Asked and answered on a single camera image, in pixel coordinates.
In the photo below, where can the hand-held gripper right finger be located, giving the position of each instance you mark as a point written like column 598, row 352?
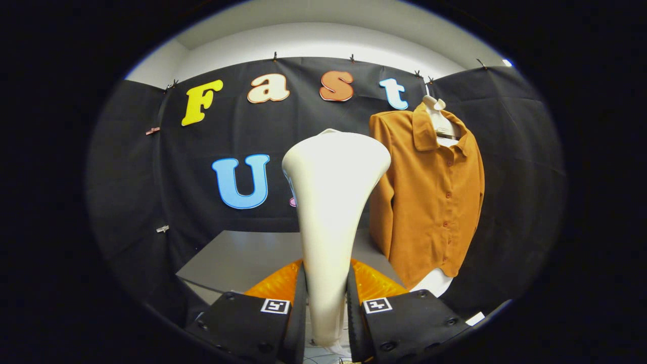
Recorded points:
column 352, row 313

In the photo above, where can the pink clip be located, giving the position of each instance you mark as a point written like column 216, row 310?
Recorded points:
column 152, row 131

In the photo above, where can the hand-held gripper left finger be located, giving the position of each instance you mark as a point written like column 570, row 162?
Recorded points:
column 301, row 313

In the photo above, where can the silver clip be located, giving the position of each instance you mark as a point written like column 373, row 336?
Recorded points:
column 162, row 229

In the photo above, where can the orange button shirt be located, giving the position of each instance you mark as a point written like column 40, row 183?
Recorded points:
column 429, row 202

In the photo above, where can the white clothes form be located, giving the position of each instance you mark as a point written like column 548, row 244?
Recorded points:
column 441, row 126

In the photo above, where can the black backdrop cloth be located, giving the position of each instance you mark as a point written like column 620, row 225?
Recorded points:
column 151, row 177

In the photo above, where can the row of black clips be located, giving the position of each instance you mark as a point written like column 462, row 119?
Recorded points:
column 275, row 55

